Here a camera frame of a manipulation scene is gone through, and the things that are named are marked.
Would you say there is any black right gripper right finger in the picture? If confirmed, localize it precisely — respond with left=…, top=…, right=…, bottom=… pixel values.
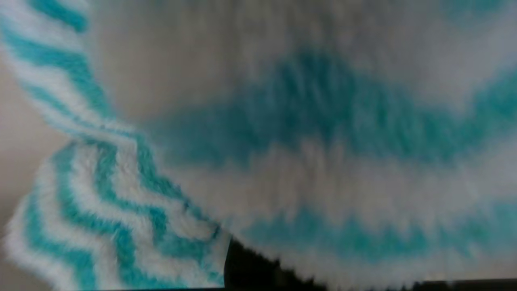
left=279, top=263, right=328, bottom=291

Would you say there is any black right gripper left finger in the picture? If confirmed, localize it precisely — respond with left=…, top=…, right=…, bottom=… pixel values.
left=223, top=238, right=284, bottom=291

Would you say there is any teal white zigzag striped towel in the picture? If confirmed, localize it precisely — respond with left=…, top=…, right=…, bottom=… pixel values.
left=0, top=0, right=517, bottom=291

